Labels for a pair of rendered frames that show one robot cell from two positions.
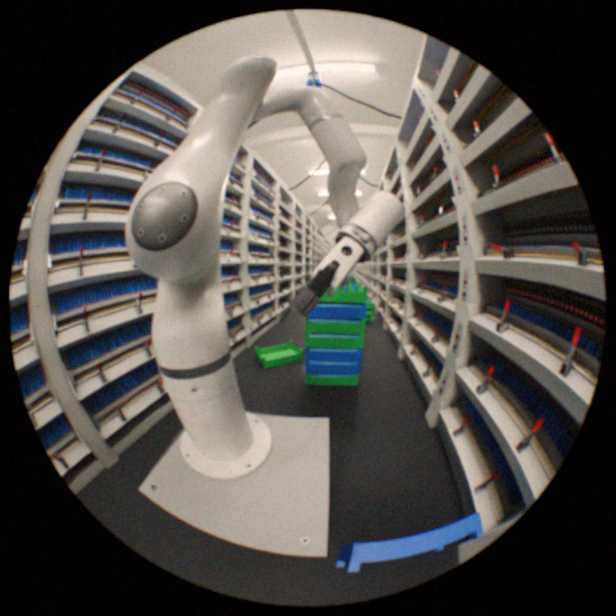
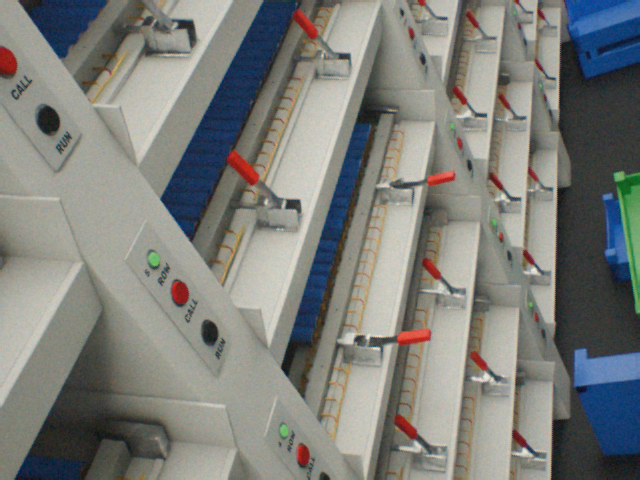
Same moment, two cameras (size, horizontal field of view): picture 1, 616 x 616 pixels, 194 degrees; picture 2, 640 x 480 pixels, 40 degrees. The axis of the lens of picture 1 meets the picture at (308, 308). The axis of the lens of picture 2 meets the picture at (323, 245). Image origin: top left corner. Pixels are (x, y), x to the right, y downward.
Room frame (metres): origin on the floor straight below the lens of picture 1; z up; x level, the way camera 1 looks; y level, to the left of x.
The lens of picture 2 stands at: (0.96, -0.27, 1.36)
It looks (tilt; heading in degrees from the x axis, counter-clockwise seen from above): 34 degrees down; 200
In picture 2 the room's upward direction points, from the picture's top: 31 degrees counter-clockwise
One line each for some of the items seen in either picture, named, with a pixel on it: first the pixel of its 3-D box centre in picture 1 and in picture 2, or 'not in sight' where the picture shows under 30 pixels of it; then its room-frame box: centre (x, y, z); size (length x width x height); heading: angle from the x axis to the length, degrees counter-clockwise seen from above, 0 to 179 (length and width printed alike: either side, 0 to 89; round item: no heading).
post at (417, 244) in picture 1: (421, 239); not in sight; (1.15, -0.79, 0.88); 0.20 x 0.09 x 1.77; 78
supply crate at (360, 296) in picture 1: (335, 291); not in sight; (0.98, -0.15, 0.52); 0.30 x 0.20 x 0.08; 84
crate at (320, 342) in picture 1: (334, 334); not in sight; (0.98, -0.15, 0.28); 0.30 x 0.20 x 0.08; 84
